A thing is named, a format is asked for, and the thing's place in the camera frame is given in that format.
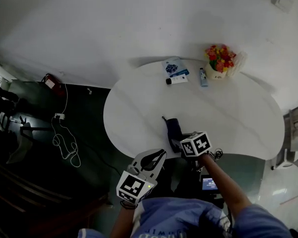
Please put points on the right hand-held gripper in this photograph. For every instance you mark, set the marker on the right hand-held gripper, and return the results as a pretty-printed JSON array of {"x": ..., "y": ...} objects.
[{"x": 196, "y": 144}]

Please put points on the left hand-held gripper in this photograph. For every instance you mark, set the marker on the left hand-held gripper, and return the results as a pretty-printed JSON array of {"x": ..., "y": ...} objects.
[{"x": 131, "y": 186}]

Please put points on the dark blue cloth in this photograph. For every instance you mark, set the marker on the dark blue cloth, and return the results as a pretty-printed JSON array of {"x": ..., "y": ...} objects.
[{"x": 173, "y": 125}]

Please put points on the person's left forearm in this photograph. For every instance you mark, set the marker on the person's left forearm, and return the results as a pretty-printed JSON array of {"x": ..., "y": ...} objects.
[{"x": 121, "y": 222}]

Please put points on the person's right forearm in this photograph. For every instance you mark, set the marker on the person's right forearm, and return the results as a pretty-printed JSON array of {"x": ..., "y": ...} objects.
[{"x": 223, "y": 185}]

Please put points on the white kidney-shaped table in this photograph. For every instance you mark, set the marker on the white kidney-shaped table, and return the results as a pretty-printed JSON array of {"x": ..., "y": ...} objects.
[{"x": 213, "y": 113}]

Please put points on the person's black trousers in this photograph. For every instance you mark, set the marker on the person's black trousers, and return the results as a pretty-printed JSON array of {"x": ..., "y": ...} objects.
[{"x": 181, "y": 180}]

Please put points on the black wrist band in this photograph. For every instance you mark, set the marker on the black wrist band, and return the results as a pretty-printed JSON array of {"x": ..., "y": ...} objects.
[{"x": 128, "y": 205}]

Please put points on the small black monitor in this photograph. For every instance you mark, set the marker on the small black monitor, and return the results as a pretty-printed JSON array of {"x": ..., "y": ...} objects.
[{"x": 209, "y": 183}]

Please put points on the person's light blue shirt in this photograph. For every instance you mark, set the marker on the person's light blue shirt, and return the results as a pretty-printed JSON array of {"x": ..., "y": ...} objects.
[{"x": 176, "y": 217}]

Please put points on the white tube with black cap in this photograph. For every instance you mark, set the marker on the white tube with black cap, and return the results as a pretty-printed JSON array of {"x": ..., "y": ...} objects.
[{"x": 178, "y": 80}]

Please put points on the small blue bottle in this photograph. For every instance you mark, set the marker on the small blue bottle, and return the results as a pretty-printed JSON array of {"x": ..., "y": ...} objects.
[{"x": 203, "y": 78}]

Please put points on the blue patterned flat packet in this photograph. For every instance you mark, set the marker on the blue patterned flat packet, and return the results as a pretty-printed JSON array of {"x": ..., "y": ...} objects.
[{"x": 175, "y": 67}]

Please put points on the colourful flowers in cream pot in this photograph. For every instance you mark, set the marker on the colourful flowers in cream pot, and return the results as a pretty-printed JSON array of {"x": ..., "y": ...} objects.
[{"x": 219, "y": 58}]

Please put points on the small white plug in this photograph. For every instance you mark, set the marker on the small white plug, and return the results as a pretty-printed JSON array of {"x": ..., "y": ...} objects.
[{"x": 89, "y": 91}]

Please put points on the white ribbed vase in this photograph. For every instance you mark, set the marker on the white ribbed vase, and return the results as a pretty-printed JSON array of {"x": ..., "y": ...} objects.
[{"x": 240, "y": 63}]

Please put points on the white power strip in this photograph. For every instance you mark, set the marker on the white power strip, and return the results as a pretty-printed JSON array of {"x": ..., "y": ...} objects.
[{"x": 59, "y": 116}]

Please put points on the grey wooden shelf unit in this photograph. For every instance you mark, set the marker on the grey wooden shelf unit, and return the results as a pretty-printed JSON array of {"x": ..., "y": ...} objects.
[{"x": 294, "y": 142}]

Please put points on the red fire extinguisher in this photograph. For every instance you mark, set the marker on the red fire extinguisher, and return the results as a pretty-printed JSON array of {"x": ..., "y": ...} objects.
[{"x": 52, "y": 84}]

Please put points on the grey shell chair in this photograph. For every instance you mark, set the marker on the grey shell chair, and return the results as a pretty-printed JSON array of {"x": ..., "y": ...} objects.
[{"x": 22, "y": 147}]

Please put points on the black office chair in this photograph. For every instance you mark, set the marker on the black office chair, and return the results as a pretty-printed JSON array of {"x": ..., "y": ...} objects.
[{"x": 1, "y": 100}]

